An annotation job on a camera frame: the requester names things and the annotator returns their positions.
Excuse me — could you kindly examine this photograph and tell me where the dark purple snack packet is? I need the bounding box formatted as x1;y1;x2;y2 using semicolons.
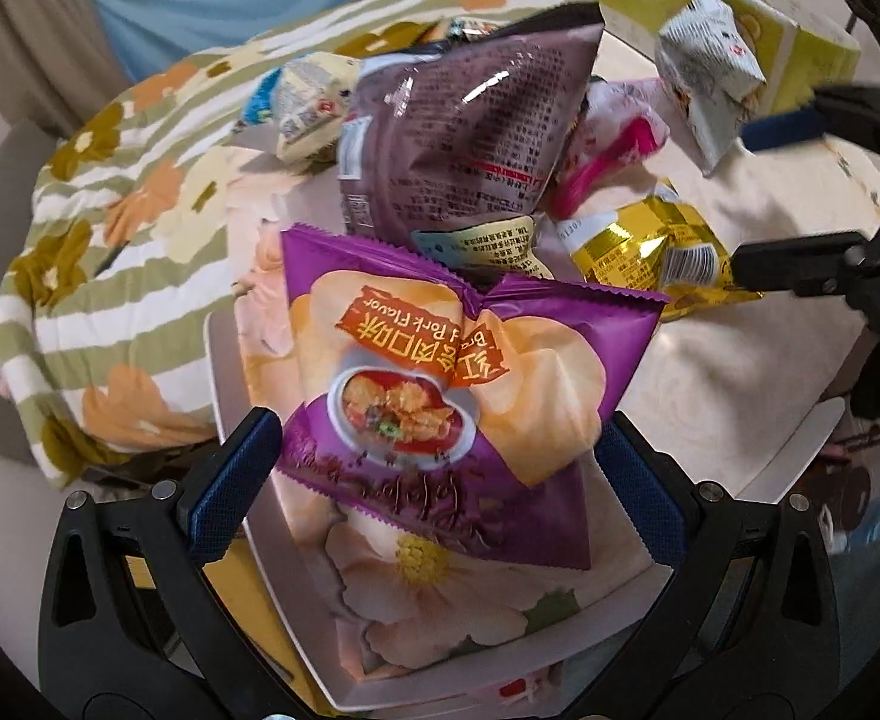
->
337;1;606;248

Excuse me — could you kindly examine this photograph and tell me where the small cream snack packet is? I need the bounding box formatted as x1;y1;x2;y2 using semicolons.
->
271;51;362;162

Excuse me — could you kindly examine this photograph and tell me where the beige curtain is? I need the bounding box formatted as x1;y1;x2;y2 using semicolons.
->
0;0;137;140

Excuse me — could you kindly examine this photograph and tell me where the striped floral blanket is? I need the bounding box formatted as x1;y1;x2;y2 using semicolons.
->
0;0;606;488

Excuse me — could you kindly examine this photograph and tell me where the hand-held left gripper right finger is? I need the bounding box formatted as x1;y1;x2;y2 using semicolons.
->
560;412;842;720

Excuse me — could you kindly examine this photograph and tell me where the pale teal snack packet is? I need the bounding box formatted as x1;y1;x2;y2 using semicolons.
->
413;216;553;283

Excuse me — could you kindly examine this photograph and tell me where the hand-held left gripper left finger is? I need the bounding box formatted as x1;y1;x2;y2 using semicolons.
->
38;406;321;720

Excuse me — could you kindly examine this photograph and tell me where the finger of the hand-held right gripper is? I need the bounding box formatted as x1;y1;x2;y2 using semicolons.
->
740;82;880;158
728;231;872;299

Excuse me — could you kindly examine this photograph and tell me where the white grey snack packet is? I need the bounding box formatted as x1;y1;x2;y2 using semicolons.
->
656;0;769;177

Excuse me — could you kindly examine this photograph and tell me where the yellow snack packet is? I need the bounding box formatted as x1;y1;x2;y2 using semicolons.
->
560;180;763;323

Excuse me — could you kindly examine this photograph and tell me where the pink white snack packet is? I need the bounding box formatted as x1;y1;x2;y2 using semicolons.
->
545;79;673;218

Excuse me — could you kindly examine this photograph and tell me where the white tray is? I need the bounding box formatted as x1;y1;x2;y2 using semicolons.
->
203;307;849;715

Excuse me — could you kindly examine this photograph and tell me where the purple chips snack packet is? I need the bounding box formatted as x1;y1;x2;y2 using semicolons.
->
275;225;669;567

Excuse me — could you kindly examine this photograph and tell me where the blue cloth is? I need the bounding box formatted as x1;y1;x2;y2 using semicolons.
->
83;0;430;83

